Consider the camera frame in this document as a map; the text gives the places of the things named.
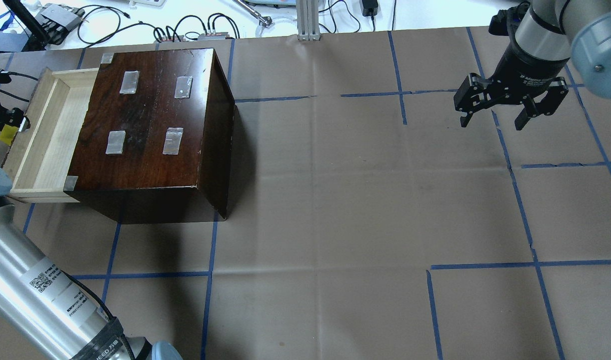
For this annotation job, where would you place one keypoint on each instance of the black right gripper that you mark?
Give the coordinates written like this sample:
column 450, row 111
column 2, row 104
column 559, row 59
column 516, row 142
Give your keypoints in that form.
column 526, row 71

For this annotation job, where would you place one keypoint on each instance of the light wooden drawer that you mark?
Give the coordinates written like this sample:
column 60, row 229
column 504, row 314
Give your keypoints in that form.
column 39, row 158

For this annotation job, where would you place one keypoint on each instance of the yellow block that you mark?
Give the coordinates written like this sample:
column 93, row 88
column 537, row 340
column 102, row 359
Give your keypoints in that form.
column 8, row 134

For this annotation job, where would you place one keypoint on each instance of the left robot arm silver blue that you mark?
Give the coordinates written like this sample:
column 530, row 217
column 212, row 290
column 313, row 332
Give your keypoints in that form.
column 58, row 314

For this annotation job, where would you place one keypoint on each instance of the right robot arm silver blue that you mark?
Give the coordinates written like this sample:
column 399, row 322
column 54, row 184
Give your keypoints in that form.
column 544, row 35

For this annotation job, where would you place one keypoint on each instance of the dark wooden drawer cabinet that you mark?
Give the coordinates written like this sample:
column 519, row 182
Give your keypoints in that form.
column 178, row 112

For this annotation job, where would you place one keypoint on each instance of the black power adapter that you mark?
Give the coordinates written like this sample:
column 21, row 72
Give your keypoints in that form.
column 369, row 8

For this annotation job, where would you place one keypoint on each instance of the brown paper table mat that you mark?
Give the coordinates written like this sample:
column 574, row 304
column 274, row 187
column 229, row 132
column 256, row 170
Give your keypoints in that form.
column 364, row 222

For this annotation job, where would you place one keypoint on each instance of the aluminium frame post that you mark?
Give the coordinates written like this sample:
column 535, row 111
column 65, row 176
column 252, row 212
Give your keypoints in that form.
column 307, row 18

